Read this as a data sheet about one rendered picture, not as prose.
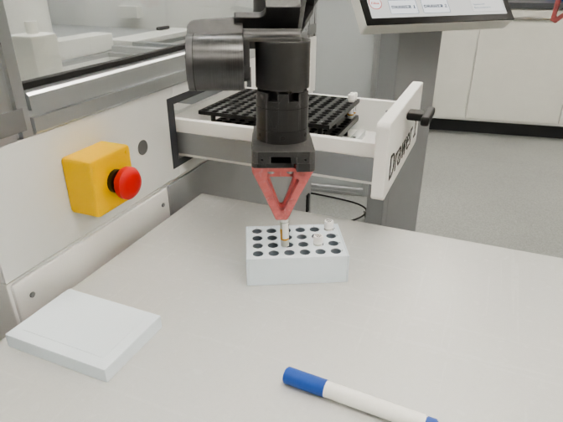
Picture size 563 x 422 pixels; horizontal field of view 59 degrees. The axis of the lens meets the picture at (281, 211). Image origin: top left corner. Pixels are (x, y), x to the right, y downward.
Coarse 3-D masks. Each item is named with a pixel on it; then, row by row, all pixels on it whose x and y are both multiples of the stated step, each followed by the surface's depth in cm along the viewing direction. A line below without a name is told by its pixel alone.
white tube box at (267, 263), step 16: (304, 224) 67; (320, 224) 67; (336, 224) 67; (256, 240) 64; (272, 240) 63; (304, 240) 63; (336, 240) 63; (256, 256) 59; (272, 256) 59; (288, 256) 59; (304, 256) 59; (320, 256) 59; (336, 256) 59; (256, 272) 60; (272, 272) 60; (288, 272) 60; (304, 272) 60; (320, 272) 60; (336, 272) 60
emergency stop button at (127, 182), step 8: (128, 168) 59; (136, 168) 60; (120, 176) 58; (128, 176) 58; (136, 176) 60; (120, 184) 58; (128, 184) 58; (136, 184) 60; (120, 192) 58; (128, 192) 59; (136, 192) 60
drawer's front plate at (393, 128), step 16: (400, 96) 77; (416, 96) 83; (400, 112) 70; (384, 128) 64; (400, 128) 72; (416, 128) 90; (384, 144) 65; (400, 144) 75; (384, 160) 66; (400, 160) 78; (384, 176) 67; (384, 192) 68
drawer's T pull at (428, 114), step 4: (428, 108) 77; (432, 108) 77; (408, 112) 75; (412, 112) 75; (416, 112) 75; (420, 112) 75; (424, 112) 75; (428, 112) 75; (432, 112) 75; (408, 116) 75; (412, 116) 75; (416, 116) 75; (420, 116) 74; (424, 116) 73; (428, 116) 73; (432, 116) 76; (412, 120) 75; (416, 120) 75; (420, 120) 75; (424, 120) 72; (428, 120) 72; (424, 124) 72; (428, 124) 72
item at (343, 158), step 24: (216, 96) 92; (336, 96) 91; (192, 120) 77; (360, 120) 91; (192, 144) 79; (216, 144) 77; (240, 144) 75; (336, 144) 69; (360, 144) 68; (336, 168) 71; (360, 168) 69
